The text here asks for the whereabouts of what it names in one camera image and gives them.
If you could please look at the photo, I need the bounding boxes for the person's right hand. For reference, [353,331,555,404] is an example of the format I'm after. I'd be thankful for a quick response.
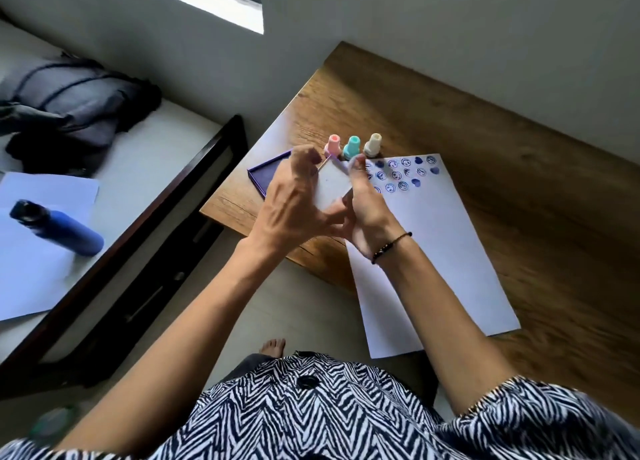
[342,154,408,263]

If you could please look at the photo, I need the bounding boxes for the person's left hand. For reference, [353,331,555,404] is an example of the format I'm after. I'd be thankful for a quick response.
[248,145,352,261]

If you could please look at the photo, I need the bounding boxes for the person's right forearm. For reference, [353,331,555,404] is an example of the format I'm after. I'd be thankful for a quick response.
[372,235,517,416]

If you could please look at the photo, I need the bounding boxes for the person's left forearm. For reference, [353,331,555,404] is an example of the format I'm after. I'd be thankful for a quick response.
[54,235,312,460]

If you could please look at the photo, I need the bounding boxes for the purple ink pad tray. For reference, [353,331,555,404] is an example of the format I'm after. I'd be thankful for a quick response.
[247,149,296,206]

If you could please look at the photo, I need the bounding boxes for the white paper with blue stamps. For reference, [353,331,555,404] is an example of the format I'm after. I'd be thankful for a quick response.
[344,153,522,360]

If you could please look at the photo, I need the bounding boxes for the person's foot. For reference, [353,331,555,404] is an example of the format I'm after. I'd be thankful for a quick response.
[258,338,287,359]

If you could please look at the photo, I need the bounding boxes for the grey trousers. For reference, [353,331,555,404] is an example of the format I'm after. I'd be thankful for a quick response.
[220,353,282,381]

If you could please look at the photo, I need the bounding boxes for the white mattress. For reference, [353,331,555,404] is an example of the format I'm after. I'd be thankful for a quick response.
[0,18,224,368]

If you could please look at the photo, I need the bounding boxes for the zebra patterned shirt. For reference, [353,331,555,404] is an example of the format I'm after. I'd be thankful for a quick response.
[0,352,640,460]

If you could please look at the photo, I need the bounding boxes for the blue water bottle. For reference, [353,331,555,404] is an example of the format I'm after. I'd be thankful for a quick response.
[9,199,105,257]

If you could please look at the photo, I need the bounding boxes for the grey cloth bag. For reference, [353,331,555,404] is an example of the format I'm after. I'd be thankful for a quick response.
[0,52,163,177]

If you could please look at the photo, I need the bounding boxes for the plain white paper sheet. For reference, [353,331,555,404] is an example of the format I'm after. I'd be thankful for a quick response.
[0,171,100,322]

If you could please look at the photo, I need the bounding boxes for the black bead bracelet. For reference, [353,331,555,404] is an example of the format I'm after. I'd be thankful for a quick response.
[370,232,414,266]

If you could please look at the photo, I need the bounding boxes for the dark wooden bed frame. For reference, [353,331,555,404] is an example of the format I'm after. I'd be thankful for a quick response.
[0,114,250,391]

